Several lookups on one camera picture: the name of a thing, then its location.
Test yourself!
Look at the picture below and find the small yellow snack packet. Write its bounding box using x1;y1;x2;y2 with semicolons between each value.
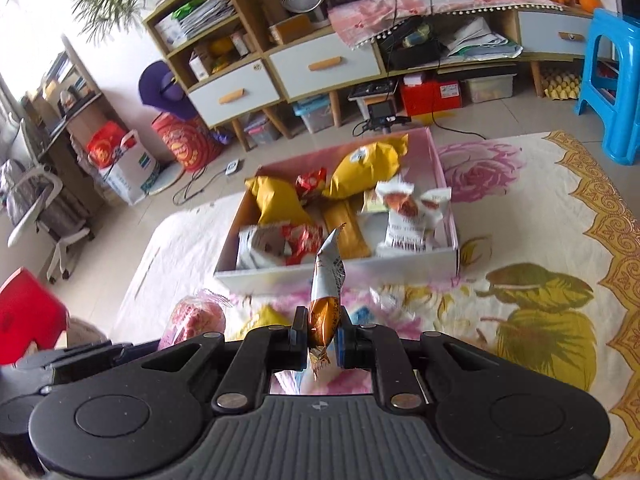
322;200;372;261

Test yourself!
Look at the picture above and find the grey office chair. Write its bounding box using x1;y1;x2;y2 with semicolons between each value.
0;119;94;287

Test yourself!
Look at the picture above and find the black floor cable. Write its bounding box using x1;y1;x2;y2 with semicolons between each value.
172;160;247;207

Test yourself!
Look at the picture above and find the pink snack packet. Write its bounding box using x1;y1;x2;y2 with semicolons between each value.
159;289;229;352

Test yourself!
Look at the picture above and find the pink cardboard box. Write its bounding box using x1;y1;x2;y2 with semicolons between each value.
213;127;461;294

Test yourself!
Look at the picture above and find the round white floor disc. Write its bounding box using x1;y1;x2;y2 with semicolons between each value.
146;162;187;197

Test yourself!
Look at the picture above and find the red storage box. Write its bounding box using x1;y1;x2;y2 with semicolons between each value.
399;77;462;117

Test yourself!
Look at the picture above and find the red gift bag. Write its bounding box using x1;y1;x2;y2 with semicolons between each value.
86;122;127;169

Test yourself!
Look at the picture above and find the white paper bag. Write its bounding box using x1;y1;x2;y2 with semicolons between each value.
97;130;162;207

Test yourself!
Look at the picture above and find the yellow egg tray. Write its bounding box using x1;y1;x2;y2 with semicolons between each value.
542;70;584;100

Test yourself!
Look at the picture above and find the orange and white snack packet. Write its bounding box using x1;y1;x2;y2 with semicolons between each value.
306;222;349;379

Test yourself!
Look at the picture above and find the black bag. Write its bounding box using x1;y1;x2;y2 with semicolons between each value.
379;22;444;69

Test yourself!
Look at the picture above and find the red round drum container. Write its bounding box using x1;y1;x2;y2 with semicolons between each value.
151;112;224;174

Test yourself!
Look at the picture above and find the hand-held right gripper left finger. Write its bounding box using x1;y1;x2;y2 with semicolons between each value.
127;305;308;413

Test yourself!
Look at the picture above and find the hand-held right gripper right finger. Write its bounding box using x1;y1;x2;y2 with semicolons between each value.
336;322;506;411

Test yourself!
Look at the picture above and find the clear storage bin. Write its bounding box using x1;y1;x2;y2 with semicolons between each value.
462;74;516;104
244;112;282;147

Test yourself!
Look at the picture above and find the large plain yellow snack packet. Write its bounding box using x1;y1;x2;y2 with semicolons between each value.
244;175;314;227

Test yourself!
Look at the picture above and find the wooden tv stand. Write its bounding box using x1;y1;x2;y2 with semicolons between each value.
375;2;617;99

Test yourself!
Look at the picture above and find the pink floral table cloth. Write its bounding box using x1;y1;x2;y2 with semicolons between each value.
327;0;557;52

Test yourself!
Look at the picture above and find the stack of books and papers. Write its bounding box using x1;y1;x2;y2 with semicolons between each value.
154;0;237;44

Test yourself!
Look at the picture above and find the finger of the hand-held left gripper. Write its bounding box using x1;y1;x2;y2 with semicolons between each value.
111;339;167;365

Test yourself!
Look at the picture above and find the low wooden drawer cabinet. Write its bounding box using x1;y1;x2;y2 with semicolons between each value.
264;24;387;128

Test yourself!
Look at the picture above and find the black device on floor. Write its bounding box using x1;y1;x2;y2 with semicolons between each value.
364;102;412;134

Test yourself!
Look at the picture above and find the brown cardboard box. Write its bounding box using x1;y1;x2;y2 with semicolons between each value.
269;14;314;45

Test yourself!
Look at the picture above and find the pile of papers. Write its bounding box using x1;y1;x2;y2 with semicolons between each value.
442;16;524;59

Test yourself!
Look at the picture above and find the silver snack packet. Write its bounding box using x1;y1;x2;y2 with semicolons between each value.
236;225;287;270

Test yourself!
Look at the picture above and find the white packet with black print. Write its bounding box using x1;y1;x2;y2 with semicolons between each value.
376;195;454;255

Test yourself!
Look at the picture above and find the tall wooden shelf cabinet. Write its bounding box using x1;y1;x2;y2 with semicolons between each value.
144;0;284;153

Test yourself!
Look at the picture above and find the small red snack packet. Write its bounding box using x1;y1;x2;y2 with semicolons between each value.
294;168;329;202

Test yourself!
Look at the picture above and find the clear bin with blue lid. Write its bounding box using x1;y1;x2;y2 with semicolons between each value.
292;95;336;134

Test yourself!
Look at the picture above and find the red plastic stool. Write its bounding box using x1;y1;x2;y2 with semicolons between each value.
0;267;70;367

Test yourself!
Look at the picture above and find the pale green snack packet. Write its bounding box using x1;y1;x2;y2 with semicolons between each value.
360;190;389;214

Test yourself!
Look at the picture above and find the white packet with red picture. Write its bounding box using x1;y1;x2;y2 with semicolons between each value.
374;177;417;214

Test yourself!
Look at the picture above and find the wooden desk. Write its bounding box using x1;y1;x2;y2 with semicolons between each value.
22;50;107;171

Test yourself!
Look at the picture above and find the yellow packet with white label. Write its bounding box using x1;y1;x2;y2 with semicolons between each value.
322;138;409;201

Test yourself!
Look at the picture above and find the blue plastic stool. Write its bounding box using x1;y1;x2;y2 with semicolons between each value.
574;7;640;167

